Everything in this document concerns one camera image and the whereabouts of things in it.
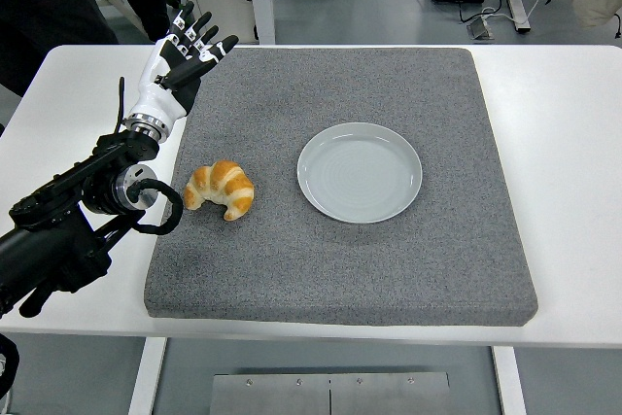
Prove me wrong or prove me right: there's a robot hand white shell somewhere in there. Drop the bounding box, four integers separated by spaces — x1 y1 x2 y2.
126 0 240 132

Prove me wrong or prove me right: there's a golden croissant bread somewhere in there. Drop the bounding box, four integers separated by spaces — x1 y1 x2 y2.
183 159 256 222

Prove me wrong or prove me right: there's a grey round plate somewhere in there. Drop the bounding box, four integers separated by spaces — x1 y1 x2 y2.
296 121 424 225

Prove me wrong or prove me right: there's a grey metal plate with screws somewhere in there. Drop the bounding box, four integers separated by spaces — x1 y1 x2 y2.
212 371 452 415

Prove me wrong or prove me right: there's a person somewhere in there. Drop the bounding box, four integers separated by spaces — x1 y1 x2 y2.
0 0 121 98

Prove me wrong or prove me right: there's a grey speckled mat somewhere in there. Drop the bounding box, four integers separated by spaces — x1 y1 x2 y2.
144 47 539 328

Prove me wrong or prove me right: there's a white table leg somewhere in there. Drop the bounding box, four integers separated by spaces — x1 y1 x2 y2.
126 336 169 415
489 345 529 415

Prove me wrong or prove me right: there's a grey power adapter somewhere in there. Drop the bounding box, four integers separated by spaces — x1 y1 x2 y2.
466 16 496 41

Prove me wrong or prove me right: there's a white floor cable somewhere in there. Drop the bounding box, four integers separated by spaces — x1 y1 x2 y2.
478 0 560 27

